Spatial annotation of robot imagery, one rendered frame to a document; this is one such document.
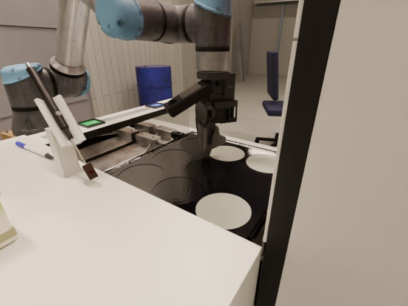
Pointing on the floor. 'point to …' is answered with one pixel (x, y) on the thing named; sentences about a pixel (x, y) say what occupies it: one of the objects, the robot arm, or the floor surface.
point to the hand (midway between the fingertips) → (204, 153)
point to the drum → (153, 83)
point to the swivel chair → (276, 107)
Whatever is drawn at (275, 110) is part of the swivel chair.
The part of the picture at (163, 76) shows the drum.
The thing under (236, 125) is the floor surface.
